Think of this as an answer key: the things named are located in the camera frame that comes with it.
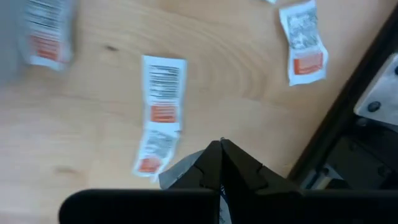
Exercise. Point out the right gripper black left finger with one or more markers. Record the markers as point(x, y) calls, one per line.
point(205, 174)

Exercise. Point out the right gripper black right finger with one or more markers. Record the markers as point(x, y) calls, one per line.
point(245, 174)

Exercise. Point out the black aluminium table frame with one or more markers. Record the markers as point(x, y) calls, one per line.
point(337, 124)

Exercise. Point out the silver mounting bracket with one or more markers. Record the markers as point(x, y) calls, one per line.
point(379, 93)

